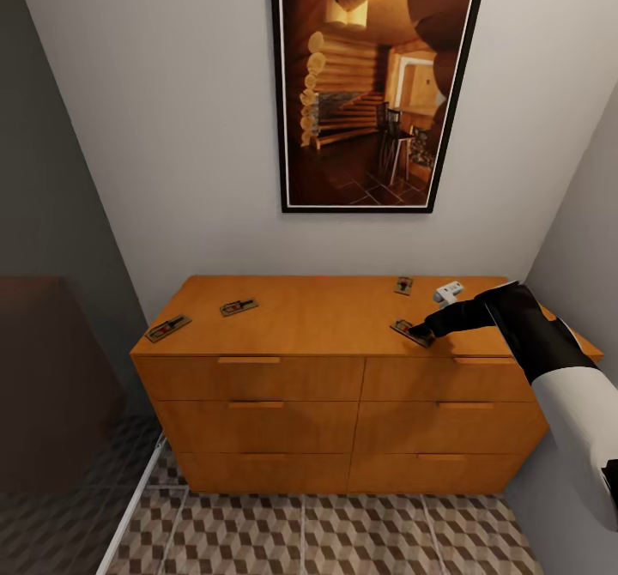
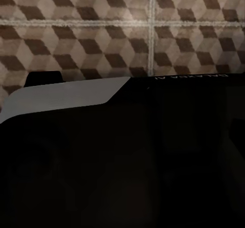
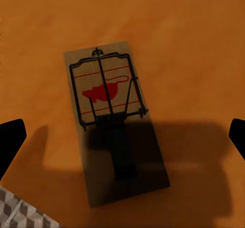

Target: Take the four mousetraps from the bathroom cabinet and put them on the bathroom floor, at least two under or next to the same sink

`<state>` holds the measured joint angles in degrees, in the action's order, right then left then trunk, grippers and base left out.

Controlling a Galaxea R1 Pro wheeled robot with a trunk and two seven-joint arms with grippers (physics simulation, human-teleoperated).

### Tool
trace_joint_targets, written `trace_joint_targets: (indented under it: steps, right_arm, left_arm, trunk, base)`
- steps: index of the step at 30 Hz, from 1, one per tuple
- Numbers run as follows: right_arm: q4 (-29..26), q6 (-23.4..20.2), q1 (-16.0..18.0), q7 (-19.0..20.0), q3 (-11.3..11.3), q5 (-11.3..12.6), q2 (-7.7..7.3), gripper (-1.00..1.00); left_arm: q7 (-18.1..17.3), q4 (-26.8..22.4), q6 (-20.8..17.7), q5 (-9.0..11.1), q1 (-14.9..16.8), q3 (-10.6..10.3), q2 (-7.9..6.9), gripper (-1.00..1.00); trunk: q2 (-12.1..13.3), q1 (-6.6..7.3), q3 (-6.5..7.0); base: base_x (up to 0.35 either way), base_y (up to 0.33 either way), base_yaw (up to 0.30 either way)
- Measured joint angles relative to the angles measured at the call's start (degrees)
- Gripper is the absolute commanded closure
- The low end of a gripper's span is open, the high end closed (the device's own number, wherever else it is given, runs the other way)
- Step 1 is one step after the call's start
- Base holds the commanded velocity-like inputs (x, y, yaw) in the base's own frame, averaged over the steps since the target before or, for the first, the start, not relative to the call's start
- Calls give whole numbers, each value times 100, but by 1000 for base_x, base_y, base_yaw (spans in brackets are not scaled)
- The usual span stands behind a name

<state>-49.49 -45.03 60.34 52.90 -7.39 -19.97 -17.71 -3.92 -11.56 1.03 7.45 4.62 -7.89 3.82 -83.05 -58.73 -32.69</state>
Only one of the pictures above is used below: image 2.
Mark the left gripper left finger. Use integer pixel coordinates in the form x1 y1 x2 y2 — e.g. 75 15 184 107
0 119 27 180

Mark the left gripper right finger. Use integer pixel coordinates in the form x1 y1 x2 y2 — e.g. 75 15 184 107
229 118 245 160

